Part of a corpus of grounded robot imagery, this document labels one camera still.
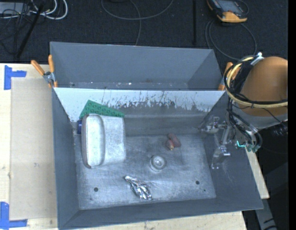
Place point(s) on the grey metal bin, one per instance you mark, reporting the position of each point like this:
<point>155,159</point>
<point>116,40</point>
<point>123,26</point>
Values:
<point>143,166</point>

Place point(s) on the small blue thing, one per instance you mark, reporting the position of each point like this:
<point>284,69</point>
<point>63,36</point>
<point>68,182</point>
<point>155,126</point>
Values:
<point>79,128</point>

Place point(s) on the pale wood flat board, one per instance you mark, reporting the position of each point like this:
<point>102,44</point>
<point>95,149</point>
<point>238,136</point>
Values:
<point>30,152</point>

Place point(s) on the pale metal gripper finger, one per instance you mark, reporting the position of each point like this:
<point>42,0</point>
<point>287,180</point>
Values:
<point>219,156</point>
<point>210,126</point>

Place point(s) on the red-brown toy food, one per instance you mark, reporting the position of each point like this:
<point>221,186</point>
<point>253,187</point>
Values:
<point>173,141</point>

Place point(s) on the white rounded plastic container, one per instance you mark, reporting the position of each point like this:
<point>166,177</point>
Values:
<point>102,140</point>

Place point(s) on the crumpled silver foil packet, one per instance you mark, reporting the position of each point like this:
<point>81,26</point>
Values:
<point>139,188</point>

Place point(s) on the dark green flat block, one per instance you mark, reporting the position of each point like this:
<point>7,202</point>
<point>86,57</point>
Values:
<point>99,109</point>

